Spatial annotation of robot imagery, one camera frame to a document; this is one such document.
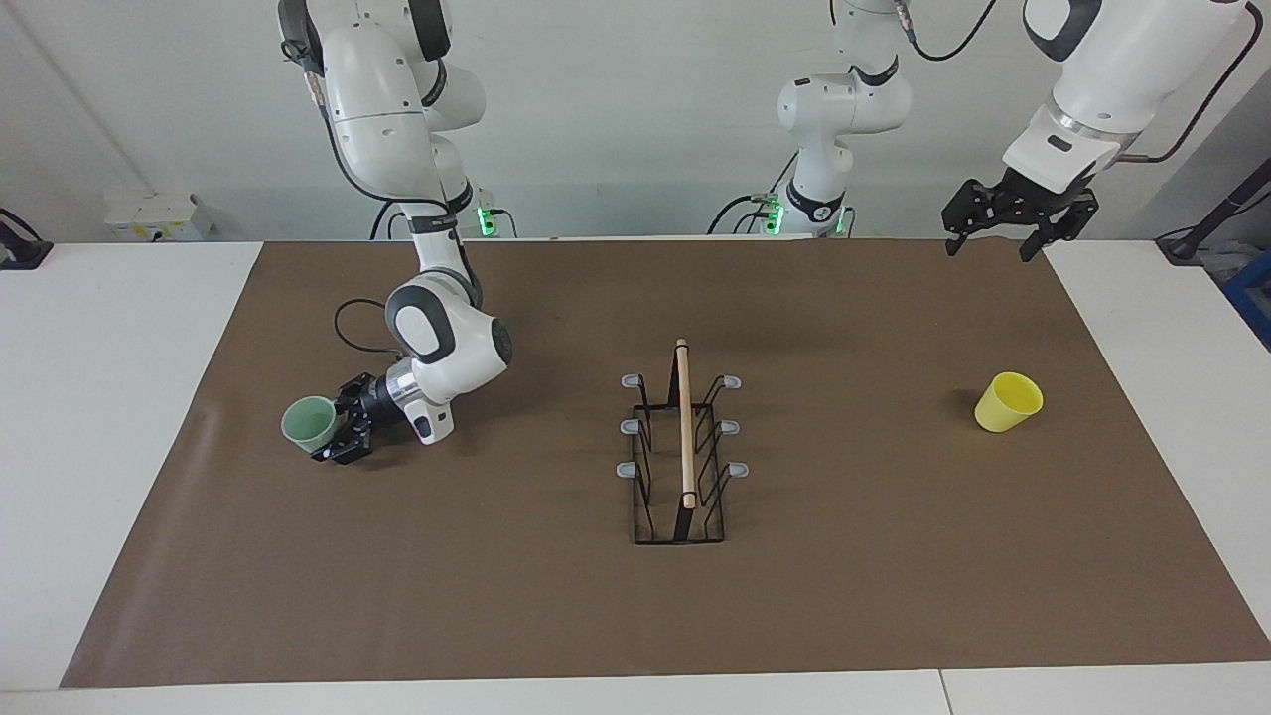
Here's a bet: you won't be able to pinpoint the yellow plastic cup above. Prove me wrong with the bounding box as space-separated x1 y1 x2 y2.
974 372 1045 434

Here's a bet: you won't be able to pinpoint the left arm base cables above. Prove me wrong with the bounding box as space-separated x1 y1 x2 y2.
707 149 795 236

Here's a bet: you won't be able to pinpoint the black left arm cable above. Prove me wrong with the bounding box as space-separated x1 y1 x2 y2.
894 0 1252 165

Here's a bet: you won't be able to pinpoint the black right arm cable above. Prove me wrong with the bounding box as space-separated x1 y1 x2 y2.
281 10 468 357

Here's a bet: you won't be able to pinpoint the green plastic cup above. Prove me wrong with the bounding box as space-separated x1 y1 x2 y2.
281 395 341 456

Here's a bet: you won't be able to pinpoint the white power box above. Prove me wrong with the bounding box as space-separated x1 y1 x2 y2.
104 192 214 242

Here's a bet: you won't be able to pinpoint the black stand pole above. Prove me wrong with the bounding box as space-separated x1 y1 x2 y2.
1155 154 1271 267

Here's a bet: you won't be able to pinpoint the brown table mat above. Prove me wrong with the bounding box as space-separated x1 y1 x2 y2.
60 236 1271 689

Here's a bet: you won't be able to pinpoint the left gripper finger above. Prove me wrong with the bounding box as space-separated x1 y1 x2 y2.
941 181 994 257
1021 194 1100 262

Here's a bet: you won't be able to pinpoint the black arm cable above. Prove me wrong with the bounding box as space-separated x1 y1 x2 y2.
894 0 1252 165
281 10 468 357

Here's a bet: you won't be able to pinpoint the black wire cup rack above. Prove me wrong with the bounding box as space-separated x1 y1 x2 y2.
617 338 751 546

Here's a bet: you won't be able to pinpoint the blue box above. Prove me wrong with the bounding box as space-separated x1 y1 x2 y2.
1221 248 1271 351

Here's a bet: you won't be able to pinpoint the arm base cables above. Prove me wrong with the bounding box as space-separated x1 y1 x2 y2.
707 149 795 236
370 194 519 241

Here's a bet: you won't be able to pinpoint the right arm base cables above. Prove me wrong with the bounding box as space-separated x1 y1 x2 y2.
370 194 519 241

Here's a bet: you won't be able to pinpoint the black table clamp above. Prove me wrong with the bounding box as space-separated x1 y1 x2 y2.
0 207 54 271

